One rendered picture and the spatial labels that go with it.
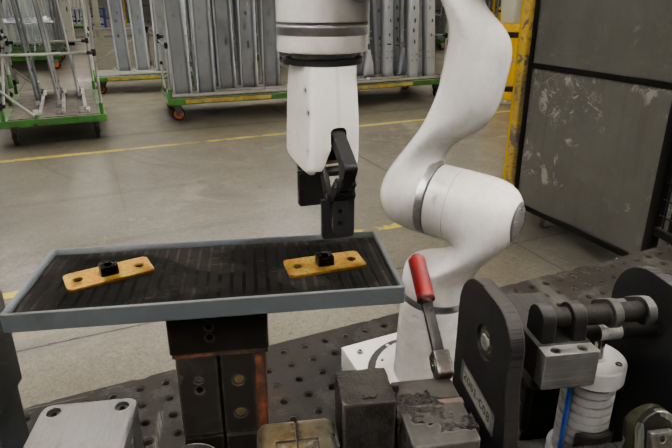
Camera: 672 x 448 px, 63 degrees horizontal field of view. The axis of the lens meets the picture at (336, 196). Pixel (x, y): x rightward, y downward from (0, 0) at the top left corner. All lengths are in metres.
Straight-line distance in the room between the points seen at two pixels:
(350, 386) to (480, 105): 0.49
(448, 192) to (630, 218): 2.42
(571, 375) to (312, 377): 0.74
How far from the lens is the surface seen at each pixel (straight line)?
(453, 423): 0.53
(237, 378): 0.62
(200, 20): 7.22
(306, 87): 0.49
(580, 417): 0.62
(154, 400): 1.18
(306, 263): 0.59
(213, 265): 0.60
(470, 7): 0.88
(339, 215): 0.51
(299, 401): 1.13
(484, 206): 0.83
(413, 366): 1.03
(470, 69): 0.85
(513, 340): 0.47
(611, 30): 3.20
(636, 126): 3.11
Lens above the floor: 1.43
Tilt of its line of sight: 20 degrees down
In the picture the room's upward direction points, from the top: straight up
